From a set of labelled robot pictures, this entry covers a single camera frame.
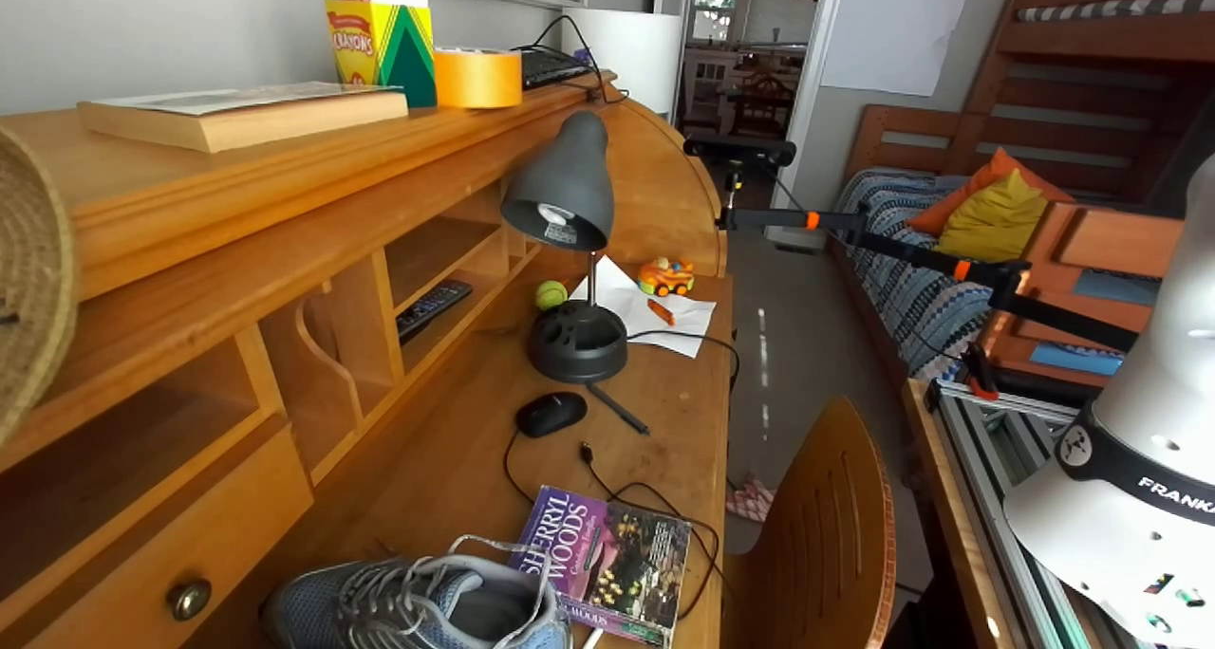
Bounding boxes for wooden tray with blue panels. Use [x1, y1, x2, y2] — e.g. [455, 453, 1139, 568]
[981, 201, 1185, 386]

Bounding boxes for purple paperback book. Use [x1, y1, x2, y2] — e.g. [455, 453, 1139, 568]
[507, 484, 694, 649]

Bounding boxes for white paper sheet on wall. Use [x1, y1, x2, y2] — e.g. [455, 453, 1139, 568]
[819, 0, 980, 99]

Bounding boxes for yellow green crayon box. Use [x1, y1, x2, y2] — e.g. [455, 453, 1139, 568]
[323, 0, 439, 109]

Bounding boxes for yellow pillow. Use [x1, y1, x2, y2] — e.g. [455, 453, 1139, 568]
[934, 169, 1051, 265]

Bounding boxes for grey sneaker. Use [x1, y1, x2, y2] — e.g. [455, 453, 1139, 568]
[260, 534, 574, 649]

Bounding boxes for black computer mouse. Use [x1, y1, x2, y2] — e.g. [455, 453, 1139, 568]
[514, 390, 589, 439]

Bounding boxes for wooden roll-top desk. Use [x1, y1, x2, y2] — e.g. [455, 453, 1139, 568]
[0, 70, 737, 649]

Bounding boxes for drawer handle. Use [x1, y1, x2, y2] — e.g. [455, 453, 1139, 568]
[167, 579, 214, 623]

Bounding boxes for pink patterned cloth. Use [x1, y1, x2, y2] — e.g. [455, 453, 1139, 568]
[725, 475, 777, 525]

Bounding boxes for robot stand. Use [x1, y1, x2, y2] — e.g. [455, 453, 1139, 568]
[925, 378, 1145, 649]

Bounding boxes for dark wooden dining chair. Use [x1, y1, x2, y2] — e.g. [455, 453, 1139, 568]
[725, 69, 796, 139]

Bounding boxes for drawer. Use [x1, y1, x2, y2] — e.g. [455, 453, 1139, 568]
[0, 425, 317, 649]

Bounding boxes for camera on mount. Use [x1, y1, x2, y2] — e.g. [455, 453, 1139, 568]
[682, 136, 1142, 354]

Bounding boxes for yellow tape roll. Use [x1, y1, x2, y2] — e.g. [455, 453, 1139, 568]
[434, 47, 525, 110]

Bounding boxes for black keyboard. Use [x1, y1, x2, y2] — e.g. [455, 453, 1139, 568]
[518, 48, 598, 91]

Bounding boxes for orange toy car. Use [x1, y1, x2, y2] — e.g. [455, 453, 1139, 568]
[637, 256, 697, 299]

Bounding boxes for woven straw hat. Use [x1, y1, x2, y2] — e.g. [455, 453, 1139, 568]
[0, 125, 80, 447]

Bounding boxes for orange pillow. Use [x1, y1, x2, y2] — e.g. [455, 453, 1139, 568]
[906, 147, 1075, 238]

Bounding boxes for black remote control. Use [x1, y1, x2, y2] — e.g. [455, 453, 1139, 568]
[395, 279, 475, 343]

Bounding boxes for large flat hardcover book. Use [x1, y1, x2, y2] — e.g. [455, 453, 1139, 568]
[77, 81, 411, 155]

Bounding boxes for black orange clamp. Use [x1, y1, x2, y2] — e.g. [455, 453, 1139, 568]
[962, 343, 1000, 403]

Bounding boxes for black pen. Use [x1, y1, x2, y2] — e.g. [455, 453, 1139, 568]
[586, 382, 652, 437]

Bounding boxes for wooden bunk bed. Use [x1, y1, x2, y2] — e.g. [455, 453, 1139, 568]
[830, 0, 1215, 386]

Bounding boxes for black cable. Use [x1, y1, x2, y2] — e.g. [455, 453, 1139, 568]
[511, 13, 629, 105]
[502, 428, 725, 623]
[626, 328, 742, 396]

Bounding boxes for grey desk lamp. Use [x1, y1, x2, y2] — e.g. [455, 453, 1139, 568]
[499, 110, 630, 386]

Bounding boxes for blue patterned bedspread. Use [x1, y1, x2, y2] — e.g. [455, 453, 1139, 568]
[833, 169, 998, 382]

